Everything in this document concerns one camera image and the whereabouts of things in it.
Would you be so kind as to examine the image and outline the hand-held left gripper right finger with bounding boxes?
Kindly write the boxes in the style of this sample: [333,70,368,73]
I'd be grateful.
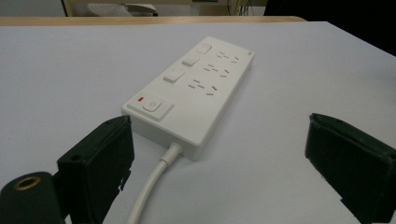
[304,112,396,224]

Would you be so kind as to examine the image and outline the white mesh chair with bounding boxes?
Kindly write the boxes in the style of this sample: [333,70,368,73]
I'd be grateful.
[87,3,159,18]

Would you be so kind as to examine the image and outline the white power strip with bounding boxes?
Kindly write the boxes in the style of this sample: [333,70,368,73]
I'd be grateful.
[120,35,256,162]

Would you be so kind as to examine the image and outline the white power strip cable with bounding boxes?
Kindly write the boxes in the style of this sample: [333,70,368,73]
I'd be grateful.
[125,142,183,224]

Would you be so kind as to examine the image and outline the dark hanging cables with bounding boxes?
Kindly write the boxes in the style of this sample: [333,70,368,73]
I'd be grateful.
[226,0,255,17]

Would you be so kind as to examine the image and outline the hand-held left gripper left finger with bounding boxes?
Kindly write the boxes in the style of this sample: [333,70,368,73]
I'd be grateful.
[56,115,135,224]

